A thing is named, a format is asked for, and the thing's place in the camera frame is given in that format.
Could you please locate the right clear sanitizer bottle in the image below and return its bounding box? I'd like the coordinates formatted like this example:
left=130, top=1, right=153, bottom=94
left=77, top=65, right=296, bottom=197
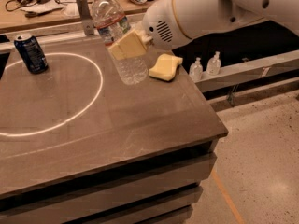
left=206, top=51, right=221, bottom=76

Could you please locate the blue soda can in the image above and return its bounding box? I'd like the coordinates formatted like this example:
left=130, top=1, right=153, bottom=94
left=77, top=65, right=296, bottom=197
left=14, top=34, right=49, bottom=74

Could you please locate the clear plastic water bottle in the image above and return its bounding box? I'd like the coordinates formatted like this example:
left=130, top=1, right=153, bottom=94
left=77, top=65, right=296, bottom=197
left=92, top=0, right=148, bottom=85

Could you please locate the grey metal bracket post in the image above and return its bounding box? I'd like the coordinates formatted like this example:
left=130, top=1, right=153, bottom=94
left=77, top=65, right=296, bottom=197
left=76, top=0, right=94, bottom=35

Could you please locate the yellow sponge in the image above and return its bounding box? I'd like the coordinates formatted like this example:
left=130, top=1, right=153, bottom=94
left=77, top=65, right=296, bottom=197
left=149, top=54, right=183, bottom=81

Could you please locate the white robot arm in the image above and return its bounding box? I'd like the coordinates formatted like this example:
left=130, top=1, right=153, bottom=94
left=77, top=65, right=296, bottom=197
left=108, top=0, right=299, bottom=60

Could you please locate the clear sanitizer bottle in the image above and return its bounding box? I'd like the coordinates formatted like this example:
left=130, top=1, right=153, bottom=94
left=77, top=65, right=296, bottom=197
left=189, top=57, right=203, bottom=83
left=206, top=51, right=221, bottom=76

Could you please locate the left clear sanitizer bottle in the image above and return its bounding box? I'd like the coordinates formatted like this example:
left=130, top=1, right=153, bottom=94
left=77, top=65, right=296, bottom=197
left=189, top=57, right=203, bottom=83

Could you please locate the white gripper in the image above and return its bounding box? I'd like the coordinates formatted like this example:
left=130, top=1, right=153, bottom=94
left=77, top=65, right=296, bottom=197
left=108, top=0, right=192, bottom=61

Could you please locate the metal railing bar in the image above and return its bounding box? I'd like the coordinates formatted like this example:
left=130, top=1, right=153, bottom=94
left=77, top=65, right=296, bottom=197
left=0, top=22, right=99, bottom=53

